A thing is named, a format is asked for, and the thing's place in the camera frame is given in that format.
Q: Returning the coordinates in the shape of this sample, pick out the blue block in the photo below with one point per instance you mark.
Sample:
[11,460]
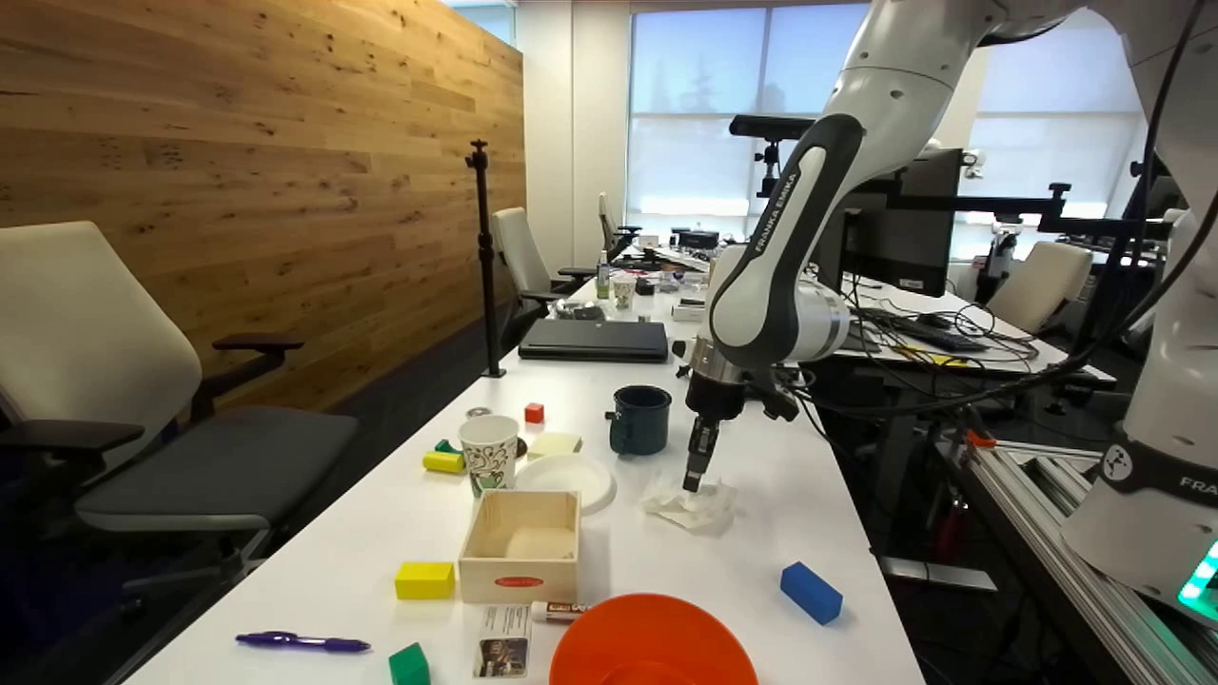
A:
[810,592]

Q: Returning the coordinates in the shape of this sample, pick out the white grey office chair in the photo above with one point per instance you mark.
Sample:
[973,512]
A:
[88,345]

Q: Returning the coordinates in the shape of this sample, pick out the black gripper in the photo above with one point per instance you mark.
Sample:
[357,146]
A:
[716,394]

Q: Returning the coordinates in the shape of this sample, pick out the black computer monitor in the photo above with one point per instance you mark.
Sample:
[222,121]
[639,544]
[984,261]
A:
[907,231]

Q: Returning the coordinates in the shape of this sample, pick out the black closed laptop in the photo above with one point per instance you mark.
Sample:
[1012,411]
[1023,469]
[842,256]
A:
[595,341]

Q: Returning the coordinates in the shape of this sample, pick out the pale yellow sticky pad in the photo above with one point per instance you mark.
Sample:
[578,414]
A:
[558,447]

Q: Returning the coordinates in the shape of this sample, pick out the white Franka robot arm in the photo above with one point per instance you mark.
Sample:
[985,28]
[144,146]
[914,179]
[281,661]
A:
[888,77]

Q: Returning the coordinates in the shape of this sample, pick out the yellow block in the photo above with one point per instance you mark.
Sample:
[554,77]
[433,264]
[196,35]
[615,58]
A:
[444,460]
[422,582]

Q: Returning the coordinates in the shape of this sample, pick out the printed paper cup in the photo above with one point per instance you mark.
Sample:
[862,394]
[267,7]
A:
[489,456]

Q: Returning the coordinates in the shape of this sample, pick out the white tissue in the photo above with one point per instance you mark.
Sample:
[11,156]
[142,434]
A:
[697,513]

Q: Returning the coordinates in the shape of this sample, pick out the orange plastic bowl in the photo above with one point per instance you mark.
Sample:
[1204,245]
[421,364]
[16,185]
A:
[652,649]

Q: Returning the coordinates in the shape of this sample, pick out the white cup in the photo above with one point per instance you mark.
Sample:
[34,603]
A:
[621,294]

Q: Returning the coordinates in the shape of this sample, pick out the black tripod pole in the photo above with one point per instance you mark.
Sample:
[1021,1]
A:
[484,253]

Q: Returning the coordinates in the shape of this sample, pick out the black keyboard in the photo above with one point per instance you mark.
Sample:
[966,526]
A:
[917,329]

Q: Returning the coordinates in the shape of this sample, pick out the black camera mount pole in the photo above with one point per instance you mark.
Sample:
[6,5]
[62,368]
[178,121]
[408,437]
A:
[1134,213]

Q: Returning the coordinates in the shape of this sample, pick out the aluminium rail frame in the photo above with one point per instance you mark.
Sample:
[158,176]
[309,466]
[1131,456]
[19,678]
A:
[1078,558]

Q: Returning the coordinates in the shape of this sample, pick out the green block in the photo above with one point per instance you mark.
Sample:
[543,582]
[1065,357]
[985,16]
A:
[444,447]
[408,668]

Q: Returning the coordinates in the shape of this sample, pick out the small photo card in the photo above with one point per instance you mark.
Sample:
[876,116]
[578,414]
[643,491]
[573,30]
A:
[504,652]

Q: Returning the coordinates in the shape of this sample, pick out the black camera on stand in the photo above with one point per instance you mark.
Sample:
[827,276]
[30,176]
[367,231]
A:
[765,128]

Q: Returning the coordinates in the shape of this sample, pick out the light wooden box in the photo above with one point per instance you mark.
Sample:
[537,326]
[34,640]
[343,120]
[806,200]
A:
[518,574]

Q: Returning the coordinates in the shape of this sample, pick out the purple pen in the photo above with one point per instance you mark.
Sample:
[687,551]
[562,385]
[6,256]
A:
[301,644]

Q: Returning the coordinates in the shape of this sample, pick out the dark green speckled mug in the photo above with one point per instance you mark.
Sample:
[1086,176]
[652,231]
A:
[639,422]

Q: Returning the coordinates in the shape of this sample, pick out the white round plate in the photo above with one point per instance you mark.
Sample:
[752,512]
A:
[569,480]

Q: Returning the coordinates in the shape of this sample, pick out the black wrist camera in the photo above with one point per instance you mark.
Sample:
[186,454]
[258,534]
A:
[777,397]

